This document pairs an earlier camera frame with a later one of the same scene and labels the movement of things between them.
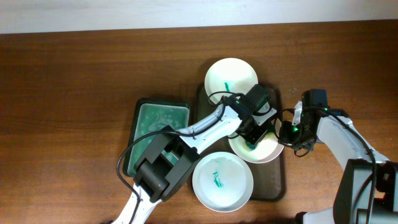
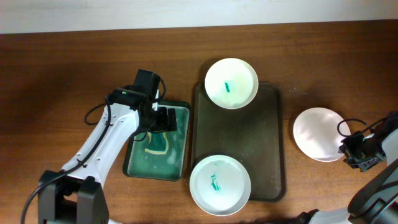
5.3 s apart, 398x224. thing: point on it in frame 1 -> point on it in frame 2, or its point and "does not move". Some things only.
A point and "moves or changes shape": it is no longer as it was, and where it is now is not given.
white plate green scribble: [222, 182] does not move
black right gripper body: [293, 135] -> [362, 153]
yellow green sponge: [251, 147] moves or changes shape
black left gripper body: [255, 133] -> [150, 125]
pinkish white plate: [268, 148] moves or changes shape
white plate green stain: [232, 74] does not move
